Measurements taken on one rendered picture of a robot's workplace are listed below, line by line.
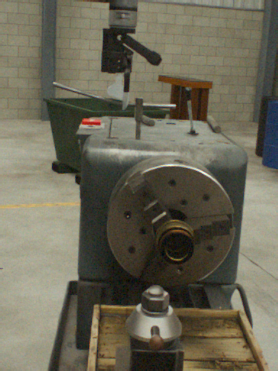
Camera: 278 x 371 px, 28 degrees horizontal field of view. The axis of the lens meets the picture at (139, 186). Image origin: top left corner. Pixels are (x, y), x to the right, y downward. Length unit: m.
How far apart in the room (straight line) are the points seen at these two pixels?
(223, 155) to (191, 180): 0.20
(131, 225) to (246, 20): 11.51
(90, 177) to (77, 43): 9.95
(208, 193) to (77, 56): 10.13
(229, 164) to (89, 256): 0.46
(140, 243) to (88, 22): 10.20
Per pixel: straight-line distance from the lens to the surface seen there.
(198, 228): 1.28
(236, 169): 1.50
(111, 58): 1.49
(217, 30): 12.41
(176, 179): 1.32
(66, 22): 11.34
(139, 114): 1.52
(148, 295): 0.77
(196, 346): 1.25
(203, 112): 9.78
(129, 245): 1.37
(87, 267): 1.56
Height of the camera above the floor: 1.50
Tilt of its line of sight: 14 degrees down
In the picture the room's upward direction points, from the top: 3 degrees clockwise
